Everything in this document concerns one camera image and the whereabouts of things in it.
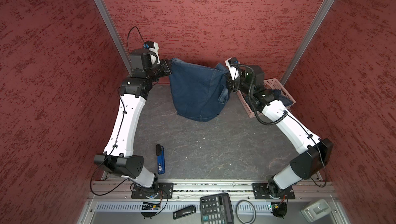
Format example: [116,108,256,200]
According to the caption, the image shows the dark denim button skirt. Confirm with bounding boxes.
[169,58,230,122]

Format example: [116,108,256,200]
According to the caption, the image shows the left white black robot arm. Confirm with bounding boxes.
[94,42,171,199]

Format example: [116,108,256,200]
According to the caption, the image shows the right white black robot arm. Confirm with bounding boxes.
[226,58,334,199]

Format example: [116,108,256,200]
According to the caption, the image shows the pink perforated plastic basket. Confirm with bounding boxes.
[237,78,296,118]

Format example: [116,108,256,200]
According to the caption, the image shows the denim skirt in basket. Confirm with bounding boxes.
[272,89,293,107]

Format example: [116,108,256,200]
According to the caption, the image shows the black calculator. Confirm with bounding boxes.
[200,193,235,224]

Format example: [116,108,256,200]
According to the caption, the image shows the right circuit board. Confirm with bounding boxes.
[271,202,288,218]

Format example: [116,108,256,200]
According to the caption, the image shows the circuit board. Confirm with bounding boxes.
[271,202,288,218]
[141,202,161,211]

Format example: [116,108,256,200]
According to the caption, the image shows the left circuit board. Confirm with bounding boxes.
[141,202,161,211]

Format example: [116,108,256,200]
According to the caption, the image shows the grey white box device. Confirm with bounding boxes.
[301,199,332,223]

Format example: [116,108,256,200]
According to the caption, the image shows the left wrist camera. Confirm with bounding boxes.
[143,41,160,66]

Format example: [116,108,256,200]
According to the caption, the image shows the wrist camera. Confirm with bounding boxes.
[143,41,160,66]
[225,57,239,80]

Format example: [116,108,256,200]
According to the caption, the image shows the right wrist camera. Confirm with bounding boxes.
[225,57,239,80]

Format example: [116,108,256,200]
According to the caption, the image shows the left aluminium corner post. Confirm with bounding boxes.
[94,0,131,74]

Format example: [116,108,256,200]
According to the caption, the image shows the aluminium corner post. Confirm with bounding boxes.
[94,0,131,74]
[280,0,335,85]

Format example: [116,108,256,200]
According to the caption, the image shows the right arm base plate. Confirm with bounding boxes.
[252,183,296,200]

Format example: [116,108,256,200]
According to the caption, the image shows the black cable loop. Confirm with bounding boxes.
[236,199,257,224]

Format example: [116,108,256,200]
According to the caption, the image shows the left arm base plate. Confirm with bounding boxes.
[131,182,174,200]

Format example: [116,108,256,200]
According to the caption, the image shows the right aluminium corner post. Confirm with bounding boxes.
[280,0,335,85]

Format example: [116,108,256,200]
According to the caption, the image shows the aluminium front rail frame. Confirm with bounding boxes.
[77,180,350,224]

